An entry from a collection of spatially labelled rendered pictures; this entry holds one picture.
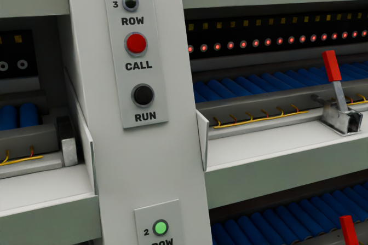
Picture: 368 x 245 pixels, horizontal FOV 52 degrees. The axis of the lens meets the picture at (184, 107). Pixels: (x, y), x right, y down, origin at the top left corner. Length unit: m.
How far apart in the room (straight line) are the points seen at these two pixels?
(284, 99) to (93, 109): 0.24
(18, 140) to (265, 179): 0.24
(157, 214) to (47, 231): 0.09
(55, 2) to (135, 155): 0.14
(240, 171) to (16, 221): 0.19
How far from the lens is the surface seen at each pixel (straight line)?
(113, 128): 0.31
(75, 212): 0.33
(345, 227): 0.48
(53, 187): 0.34
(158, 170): 0.33
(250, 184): 0.38
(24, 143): 0.38
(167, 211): 0.33
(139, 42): 0.31
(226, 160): 0.36
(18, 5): 0.33
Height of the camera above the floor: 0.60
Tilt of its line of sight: 3 degrees down
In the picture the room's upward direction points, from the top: 7 degrees counter-clockwise
